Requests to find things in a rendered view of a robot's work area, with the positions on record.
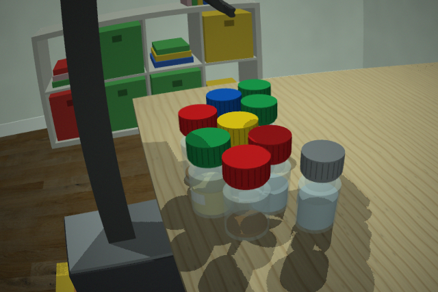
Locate yellow bottle cap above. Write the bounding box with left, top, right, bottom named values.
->
left=217, top=111, right=259, bottom=147

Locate glass bottle with grey cap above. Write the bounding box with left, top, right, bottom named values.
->
left=294, top=140, right=345, bottom=234

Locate clear glass bottle with green cap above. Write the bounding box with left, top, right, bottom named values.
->
left=185, top=127, right=231, bottom=219

